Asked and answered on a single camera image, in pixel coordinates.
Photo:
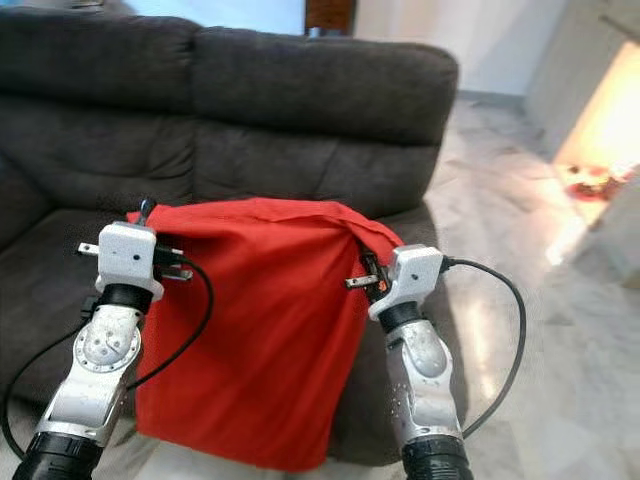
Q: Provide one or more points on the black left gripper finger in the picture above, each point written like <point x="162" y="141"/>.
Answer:
<point x="147" y="210"/>

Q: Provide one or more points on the red pillow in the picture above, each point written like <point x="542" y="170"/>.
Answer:
<point x="260" y="330"/>

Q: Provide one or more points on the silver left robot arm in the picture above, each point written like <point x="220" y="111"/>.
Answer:
<point x="105" y="345"/>

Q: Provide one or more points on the grey two-seat suede sofa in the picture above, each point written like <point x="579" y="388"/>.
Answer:
<point x="90" y="150"/>

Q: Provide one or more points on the red ornament cluster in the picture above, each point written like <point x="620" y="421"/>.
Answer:
<point x="600" y="185"/>

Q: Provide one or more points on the brown wooden cabinet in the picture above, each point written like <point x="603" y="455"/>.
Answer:
<point x="330" y="15"/>

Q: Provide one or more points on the white panelled cabinet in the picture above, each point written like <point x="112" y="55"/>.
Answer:
<point x="570" y="65"/>

